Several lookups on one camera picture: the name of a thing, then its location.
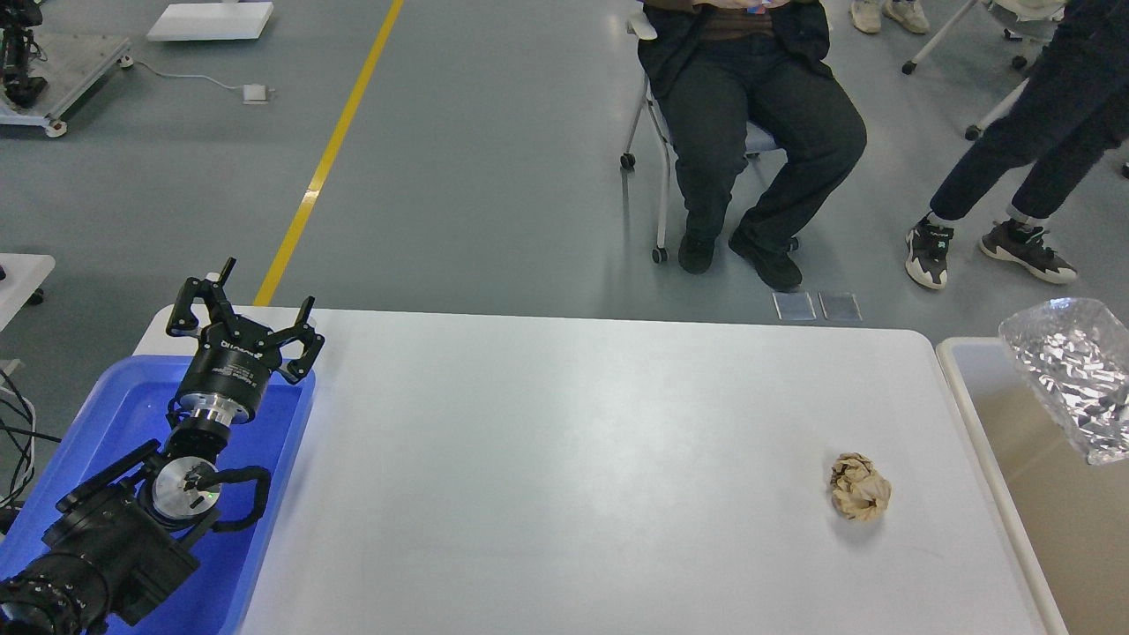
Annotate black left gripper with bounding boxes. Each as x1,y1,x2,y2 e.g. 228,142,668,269
165,258,325,421

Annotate aluminium foil tray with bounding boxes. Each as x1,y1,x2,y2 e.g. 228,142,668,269
998,297,1128,466

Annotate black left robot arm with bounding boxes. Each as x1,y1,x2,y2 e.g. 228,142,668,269
3,258,325,634

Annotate metal cart with robot base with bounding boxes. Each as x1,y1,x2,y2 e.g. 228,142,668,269
1,1,132,138

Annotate blue plastic bin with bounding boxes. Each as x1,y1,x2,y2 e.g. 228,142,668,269
0,355,317,635

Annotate white plastic bin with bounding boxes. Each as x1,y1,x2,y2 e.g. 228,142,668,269
937,338,1128,634

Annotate white side table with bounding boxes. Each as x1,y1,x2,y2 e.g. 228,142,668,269
0,253,56,330

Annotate crumpled brown paper ball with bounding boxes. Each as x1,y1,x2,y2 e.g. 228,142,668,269
829,452,893,522

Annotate right floor plate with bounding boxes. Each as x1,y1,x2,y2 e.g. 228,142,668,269
819,292,863,322

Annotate floor plate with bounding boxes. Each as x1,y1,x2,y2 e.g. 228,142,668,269
819,292,863,322
773,292,816,322

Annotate standing person dark trousers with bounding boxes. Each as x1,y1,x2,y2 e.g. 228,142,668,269
905,1,1128,289

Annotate white chair base top right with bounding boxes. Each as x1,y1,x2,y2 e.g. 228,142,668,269
901,1,1065,141

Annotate white flat board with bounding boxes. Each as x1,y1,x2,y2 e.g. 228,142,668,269
146,1,274,41

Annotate left floor plate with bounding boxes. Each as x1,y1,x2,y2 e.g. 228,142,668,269
773,292,816,322

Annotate white rolling chair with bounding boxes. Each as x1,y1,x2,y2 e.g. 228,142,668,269
619,9,800,266

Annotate person with white sneakers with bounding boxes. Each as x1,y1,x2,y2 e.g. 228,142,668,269
848,1,931,35

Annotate seated person in black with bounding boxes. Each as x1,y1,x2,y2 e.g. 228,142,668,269
638,1,867,292

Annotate black cables at left edge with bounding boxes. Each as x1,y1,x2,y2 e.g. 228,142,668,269
0,363,63,511

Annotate white power adapter with cable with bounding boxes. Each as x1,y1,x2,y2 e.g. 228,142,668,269
123,56,274,105

